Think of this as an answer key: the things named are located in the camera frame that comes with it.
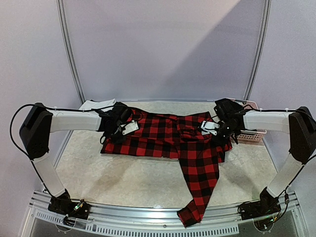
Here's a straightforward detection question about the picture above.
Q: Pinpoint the white green raglan t-shirt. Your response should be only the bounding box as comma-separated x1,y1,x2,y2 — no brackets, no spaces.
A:
79,99,116,111

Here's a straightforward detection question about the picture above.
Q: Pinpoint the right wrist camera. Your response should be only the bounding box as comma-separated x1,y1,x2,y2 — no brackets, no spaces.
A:
200,121,220,136

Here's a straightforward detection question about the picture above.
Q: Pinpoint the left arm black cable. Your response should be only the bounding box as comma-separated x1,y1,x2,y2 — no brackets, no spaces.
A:
9,103,149,158

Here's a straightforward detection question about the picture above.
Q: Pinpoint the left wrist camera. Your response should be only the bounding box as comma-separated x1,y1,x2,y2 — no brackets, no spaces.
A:
120,120,139,135

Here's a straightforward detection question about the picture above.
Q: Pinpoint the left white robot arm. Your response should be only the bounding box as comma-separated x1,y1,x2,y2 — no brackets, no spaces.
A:
19,102,133,214

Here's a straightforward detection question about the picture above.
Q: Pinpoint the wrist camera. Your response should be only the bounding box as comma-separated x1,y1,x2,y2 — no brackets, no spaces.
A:
200,121,220,136
120,120,139,135

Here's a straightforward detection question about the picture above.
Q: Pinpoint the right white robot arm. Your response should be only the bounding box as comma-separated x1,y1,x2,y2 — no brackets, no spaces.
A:
214,98,316,198

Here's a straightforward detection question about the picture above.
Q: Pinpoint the left aluminium frame post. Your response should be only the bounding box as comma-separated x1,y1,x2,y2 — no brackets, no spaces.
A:
56,0,85,104

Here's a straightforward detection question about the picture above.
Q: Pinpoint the aluminium front rail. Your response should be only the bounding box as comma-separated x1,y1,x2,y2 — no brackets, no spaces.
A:
21,192,310,237

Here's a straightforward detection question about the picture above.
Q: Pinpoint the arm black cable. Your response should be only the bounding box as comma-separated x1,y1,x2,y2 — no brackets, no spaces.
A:
237,103,316,158
9,103,149,158

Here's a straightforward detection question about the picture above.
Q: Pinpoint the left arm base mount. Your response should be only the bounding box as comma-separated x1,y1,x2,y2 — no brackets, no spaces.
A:
48,190,91,220

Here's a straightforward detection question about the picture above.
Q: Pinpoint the pink plastic laundry basket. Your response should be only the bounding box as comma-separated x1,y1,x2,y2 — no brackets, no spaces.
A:
232,99,267,142

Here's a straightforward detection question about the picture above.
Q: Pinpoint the aluminium frame post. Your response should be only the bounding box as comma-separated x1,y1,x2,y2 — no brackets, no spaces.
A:
243,0,271,100
56,0,85,104

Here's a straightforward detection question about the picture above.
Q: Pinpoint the right aluminium frame post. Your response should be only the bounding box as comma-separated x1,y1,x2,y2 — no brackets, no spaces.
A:
243,0,271,100

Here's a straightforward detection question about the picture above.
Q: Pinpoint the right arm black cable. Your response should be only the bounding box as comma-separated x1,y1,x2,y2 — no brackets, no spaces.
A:
237,103,316,158

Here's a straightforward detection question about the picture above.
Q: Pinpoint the red black plaid garment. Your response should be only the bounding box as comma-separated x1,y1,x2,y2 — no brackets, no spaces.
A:
101,108,233,227

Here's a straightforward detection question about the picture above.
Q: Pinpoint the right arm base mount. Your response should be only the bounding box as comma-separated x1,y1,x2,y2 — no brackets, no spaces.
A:
237,188,281,220

